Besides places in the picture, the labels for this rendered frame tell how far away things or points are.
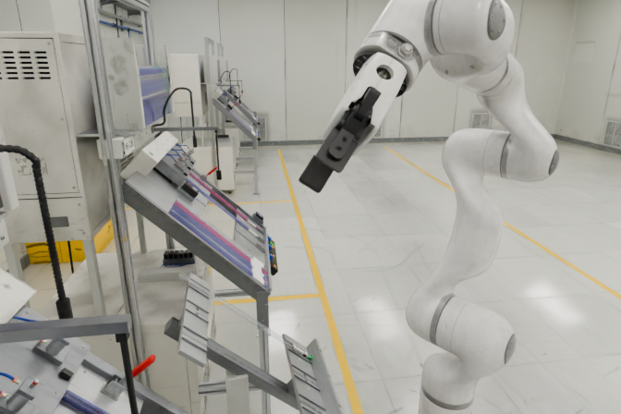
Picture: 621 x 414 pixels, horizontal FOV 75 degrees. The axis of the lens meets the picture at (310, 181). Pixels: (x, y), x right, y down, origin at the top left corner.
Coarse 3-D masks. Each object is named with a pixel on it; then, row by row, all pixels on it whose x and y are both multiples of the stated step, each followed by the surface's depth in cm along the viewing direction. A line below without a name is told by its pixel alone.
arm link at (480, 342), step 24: (456, 312) 86; (480, 312) 84; (456, 336) 84; (480, 336) 81; (504, 336) 80; (432, 360) 94; (456, 360) 91; (480, 360) 81; (504, 360) 80; (432, 384) 91; (456, 384) 87; (456, 408) 89
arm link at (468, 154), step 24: (456, 144) 88; (480, 144) 85; (504, 144) 82; (456, 168) 88; (480, 168) 86; (456, 192) 88; (480, 192) 86; (456, 216) 89; (480, 216) 84; (456, 240) 87; (480, 240) 84; (456, 264) 86; (480, 264) 85; (432, 288) 89; (408, 312) 92; (432, 312) 88; (432, 336) 88
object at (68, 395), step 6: (66, 396) 68; (72, 396) 68; (78, 396) 69; (66, 402) 68; (72, 402) 68; (78, 402) 68; (84, 402) 69; (90, 402) 70; (78, 408) 69; (84, 408) 69; (90, 408) 69; (96, 408) 70
